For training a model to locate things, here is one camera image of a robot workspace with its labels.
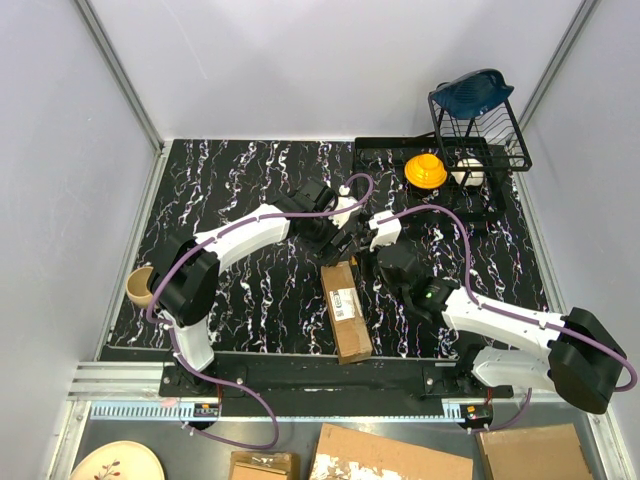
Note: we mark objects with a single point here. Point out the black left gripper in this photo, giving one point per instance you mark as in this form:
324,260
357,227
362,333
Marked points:
326,250

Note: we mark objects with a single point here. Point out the brown cardboard express box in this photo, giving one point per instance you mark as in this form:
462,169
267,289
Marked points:
351,336

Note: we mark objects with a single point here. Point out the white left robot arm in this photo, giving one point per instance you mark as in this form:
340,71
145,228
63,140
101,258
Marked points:
184,280

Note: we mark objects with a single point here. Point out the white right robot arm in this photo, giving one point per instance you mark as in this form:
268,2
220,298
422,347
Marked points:
572,355

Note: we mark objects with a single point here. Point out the cardboard box at corner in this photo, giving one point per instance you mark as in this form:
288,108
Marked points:
549,452

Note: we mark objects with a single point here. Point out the small cardboard box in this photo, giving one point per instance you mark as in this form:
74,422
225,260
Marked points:
262,465

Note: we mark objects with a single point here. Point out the yellow plastic cup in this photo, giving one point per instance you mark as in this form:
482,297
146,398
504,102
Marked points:
425,171

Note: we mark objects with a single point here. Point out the black drain tray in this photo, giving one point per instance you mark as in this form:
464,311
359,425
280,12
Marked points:
384,158

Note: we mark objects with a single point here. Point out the white small cup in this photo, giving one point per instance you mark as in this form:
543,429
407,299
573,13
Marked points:
469,173

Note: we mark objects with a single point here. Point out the blue bowl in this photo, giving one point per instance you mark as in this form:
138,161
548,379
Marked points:
475,94

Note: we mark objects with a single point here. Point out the beige ceramic mug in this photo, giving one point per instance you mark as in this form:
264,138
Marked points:
136,287

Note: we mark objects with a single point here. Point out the flat cardboard sheet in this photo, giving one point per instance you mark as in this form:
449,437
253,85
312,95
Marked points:
343,453

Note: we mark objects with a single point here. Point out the patterned ceramic plate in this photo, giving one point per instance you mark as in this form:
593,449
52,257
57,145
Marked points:
120,460

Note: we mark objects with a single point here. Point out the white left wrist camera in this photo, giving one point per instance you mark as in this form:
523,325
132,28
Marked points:
345,208

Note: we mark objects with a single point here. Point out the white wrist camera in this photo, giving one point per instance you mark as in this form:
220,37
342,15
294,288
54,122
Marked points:
345,208
386,228

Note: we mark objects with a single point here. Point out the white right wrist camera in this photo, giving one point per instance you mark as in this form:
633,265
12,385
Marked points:
386,228

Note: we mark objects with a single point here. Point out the black wire dish rack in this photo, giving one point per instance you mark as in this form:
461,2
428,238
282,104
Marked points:
494,138

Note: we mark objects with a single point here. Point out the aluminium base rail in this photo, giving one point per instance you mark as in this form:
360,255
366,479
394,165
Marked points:
294,386

